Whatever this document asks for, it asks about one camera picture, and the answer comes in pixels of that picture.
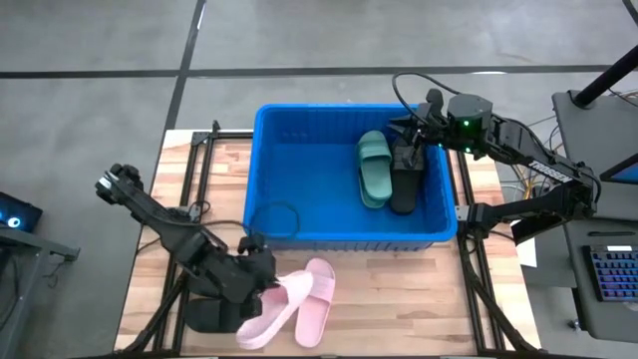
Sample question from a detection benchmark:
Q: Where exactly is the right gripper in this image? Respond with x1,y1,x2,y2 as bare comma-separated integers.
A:
387,101,451,170

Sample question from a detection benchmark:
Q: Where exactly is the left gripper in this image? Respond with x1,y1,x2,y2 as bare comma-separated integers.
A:
212,247,282,322

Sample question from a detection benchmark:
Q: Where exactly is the pink slide sandal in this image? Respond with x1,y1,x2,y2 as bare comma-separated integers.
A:
293,256,337,349
234,269,315,351

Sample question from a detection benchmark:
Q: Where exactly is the blue plastic bin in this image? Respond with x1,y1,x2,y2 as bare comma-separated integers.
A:
242,103,459,251

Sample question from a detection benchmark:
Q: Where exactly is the black stand base bar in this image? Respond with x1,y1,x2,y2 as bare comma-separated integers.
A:
510,211,569,245

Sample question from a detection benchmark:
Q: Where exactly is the white paper sheet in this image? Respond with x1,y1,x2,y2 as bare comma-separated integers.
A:
515,237,538,269

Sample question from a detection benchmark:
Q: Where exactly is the grey desk shelf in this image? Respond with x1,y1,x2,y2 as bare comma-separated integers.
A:
551,89,638,221

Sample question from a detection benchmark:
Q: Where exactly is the black stand pole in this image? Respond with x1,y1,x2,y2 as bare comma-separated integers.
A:
571,43,638,109

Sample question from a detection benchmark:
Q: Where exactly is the monitor with blue screen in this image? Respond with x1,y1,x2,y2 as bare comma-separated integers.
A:
599,153,638,186

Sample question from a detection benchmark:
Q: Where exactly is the grey metal stand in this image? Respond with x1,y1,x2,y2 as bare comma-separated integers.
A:
0,223,81,359

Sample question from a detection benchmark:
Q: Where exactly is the grey keyboard tray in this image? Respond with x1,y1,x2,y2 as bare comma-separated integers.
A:
561,214,638,345

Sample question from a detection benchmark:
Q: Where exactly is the backlit keyboard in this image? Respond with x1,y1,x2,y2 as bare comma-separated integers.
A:
581,243,638,303

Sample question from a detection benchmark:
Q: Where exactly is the computer with blue light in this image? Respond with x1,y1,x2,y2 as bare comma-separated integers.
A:
0,191,44,233

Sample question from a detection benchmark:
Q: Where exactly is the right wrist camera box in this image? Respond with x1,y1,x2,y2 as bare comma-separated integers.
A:
425,88,446,117

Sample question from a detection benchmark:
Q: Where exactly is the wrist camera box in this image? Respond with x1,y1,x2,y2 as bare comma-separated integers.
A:
237,232,267,254
425,88,446,117

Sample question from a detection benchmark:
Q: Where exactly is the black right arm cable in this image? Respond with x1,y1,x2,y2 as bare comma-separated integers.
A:
391,71,463,126

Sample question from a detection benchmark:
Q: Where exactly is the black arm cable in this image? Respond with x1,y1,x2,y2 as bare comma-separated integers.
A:
391,71,463,126
198,200,302,240

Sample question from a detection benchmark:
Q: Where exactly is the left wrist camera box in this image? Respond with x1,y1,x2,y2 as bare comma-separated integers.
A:
237,232,267,254

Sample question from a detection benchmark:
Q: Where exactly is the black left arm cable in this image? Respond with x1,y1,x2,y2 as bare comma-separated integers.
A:
198,200,302,240

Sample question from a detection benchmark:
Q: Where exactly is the yellow cable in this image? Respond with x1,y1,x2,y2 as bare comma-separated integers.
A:
511,163,530,201

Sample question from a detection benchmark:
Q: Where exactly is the black aluminium table frame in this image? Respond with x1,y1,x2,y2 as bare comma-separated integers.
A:
113,119,542,359

